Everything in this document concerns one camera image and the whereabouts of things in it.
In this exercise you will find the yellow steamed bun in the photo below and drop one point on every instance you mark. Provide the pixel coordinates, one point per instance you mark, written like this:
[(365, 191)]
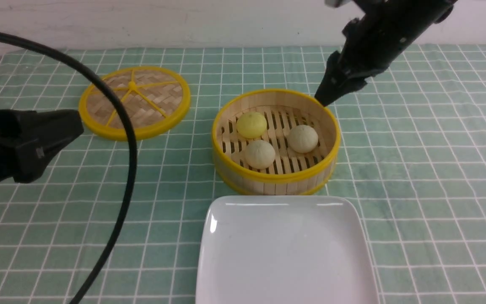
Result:
[(251, 125)]

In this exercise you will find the yellow rimmed bamboo steamer basket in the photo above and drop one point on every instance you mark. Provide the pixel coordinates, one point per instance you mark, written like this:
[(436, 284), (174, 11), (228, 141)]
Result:
[(291, 173)]

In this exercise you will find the yellow rimmed bamboo steamer lid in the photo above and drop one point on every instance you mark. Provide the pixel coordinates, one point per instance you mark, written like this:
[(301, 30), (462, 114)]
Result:
[(155, 99)]

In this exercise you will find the white steamed bun front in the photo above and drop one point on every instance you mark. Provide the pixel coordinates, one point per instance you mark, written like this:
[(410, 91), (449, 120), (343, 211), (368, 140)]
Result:
[(259, 154)]

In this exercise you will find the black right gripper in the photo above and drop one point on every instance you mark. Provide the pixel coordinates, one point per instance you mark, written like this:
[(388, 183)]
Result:
[(386, 29)]

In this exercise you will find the white square plate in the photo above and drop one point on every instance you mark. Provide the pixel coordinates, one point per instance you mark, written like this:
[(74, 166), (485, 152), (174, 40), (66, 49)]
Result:
[(284, 250)]

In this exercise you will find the white steamed bun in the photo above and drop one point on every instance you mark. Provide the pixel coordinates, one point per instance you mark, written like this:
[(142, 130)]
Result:
[(259, 154), (302, 139)]

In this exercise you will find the green checkered tablecloth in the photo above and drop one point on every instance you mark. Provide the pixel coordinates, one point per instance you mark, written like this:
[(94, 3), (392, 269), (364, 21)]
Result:
[(412, 162)]

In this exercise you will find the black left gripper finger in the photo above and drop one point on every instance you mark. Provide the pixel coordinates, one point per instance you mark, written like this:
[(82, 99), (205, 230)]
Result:
[(29, 140)]

